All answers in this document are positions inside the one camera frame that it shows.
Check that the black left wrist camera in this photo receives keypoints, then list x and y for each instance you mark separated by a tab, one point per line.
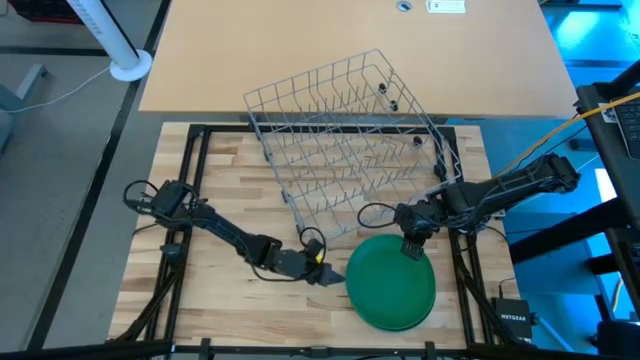
314	250

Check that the black side cart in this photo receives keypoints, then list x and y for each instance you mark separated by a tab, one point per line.
600	165

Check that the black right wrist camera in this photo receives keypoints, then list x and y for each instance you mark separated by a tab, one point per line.
405	214

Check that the white power strip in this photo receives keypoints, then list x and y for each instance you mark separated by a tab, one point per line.
445	6

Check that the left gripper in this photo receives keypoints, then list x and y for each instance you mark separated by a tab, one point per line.
295	264

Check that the dark red crate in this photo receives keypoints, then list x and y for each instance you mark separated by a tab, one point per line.
40	12

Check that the tan wooden desk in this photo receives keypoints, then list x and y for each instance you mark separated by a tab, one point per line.
250	50

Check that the black aluminium table frame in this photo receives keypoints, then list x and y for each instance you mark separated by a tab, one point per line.
220	129

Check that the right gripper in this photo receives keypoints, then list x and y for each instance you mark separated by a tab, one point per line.
430	215

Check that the grey metal furniture leg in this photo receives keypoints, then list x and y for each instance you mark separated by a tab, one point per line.
30	80

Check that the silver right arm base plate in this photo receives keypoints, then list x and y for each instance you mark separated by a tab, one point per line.
499	214

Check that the white sticker with print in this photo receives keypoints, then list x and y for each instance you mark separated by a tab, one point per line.
607	113

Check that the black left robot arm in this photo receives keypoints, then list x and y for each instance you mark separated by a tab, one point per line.
225	231

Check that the black Netgear network switch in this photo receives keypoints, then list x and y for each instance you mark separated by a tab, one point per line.
512	317

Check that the white tower fan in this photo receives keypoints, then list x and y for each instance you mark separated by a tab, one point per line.
131	67

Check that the black keyboard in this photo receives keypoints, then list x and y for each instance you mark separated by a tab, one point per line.
631	127

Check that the black bulky object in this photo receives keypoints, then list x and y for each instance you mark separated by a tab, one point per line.
620	342

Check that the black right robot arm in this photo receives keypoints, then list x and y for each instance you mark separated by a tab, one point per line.
510	187

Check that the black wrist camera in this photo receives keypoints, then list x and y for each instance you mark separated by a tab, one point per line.
314	250
405	214

